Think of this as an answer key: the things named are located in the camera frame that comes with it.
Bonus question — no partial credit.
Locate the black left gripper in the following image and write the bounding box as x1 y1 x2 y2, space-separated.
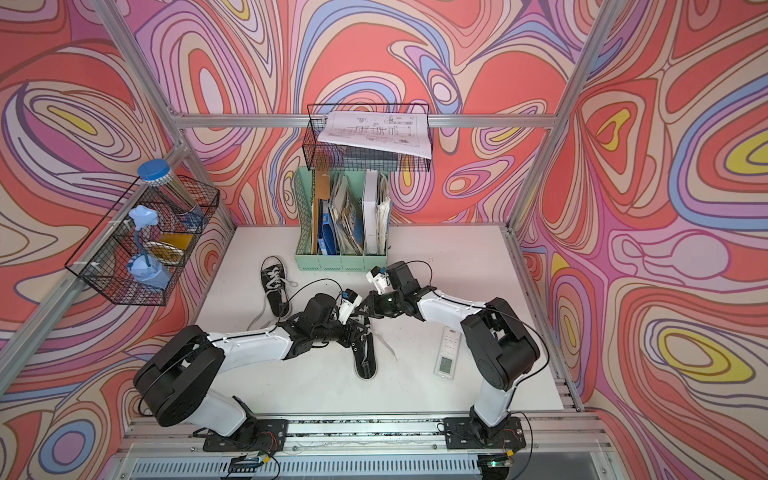
311 316 370 348

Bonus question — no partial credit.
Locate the black sneaker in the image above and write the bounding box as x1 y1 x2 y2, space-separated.
247 255 296 330
350 316 377 380

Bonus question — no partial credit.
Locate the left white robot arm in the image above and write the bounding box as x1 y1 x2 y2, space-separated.
133 289 377 437

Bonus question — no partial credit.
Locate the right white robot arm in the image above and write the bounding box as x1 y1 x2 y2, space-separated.
363 261 541 429

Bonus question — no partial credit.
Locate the white remote control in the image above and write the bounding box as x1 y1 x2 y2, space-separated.
434 327 462 380

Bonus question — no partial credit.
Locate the white book in organizer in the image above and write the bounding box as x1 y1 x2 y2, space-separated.
362 170 378 256

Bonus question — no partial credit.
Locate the green perforated file organizer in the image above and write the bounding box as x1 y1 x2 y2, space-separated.
292 166 389 272

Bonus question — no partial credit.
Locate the white printed paper sheet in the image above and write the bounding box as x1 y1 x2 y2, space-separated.
318 111 432 159

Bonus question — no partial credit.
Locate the yellow tin in basket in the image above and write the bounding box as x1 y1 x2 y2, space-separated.
145 233 194 266

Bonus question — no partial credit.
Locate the blue lidded jar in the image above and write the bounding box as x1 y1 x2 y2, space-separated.
137 159 203 217

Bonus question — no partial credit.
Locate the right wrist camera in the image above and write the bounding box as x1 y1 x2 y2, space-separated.
366 266 390 295

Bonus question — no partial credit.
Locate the black wire basket back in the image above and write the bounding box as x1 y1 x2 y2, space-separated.
302 102 434 172

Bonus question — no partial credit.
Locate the black wire basket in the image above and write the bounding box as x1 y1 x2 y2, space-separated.
302 102 434 172
65 176 220 306

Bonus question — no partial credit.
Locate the black wire basket left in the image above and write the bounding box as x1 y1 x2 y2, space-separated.
65 176 220 306

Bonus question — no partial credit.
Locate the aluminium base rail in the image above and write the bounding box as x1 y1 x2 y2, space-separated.
104 411 628 479

